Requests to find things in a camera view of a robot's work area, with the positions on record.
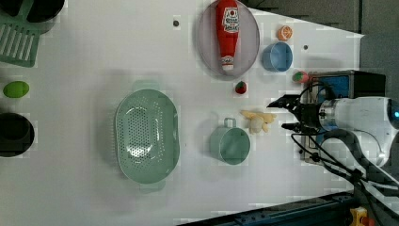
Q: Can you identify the yellow plush peeled banana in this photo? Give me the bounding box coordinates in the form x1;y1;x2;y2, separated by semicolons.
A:
241;110;277;134

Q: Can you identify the green plastic colander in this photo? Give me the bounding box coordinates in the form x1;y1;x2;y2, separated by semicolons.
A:
115;80;180;193

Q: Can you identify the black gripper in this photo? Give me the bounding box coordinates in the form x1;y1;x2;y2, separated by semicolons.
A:
268;94;321;134

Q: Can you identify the blue metal frame rail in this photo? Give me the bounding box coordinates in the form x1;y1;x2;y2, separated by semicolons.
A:
179;192;359;226

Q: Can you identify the red plush strawberry near plate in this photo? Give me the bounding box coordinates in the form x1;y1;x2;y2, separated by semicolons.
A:
234;81;247;94

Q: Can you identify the red plush ketchup bottle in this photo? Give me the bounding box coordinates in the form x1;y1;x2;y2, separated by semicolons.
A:
215;0;239;71

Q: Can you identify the green slotted dish rack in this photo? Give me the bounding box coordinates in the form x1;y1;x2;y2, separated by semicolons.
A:
0;0;40;68

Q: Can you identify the black bowl top left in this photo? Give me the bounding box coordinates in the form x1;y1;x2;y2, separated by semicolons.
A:
0;0;66;23

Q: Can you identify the black round bowl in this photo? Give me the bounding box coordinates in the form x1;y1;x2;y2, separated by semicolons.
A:
0;113;35;157

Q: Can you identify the green plush lime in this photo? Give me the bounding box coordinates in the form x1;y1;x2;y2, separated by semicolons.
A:
3;81;30;98

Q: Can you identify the red plush strawberry near oven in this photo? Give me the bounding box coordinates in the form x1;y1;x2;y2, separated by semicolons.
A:
293;71;310;84

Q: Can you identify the grey round plate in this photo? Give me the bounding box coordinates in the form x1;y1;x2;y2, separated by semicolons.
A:
196;1;260;78

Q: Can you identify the green plastic mug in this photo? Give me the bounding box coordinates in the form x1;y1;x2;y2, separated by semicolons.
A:
210;118;250;165

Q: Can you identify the orange plush slice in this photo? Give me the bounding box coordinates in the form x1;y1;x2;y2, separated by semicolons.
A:
277;25;293;41

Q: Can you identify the silver black toaster oven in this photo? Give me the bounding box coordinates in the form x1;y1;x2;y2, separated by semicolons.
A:
306;71;386;163

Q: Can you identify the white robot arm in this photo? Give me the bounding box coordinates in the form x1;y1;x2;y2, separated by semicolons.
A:
268;94;398;167

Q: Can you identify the blue plastic cup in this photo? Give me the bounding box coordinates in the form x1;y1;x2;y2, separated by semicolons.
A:
262;42;293;73

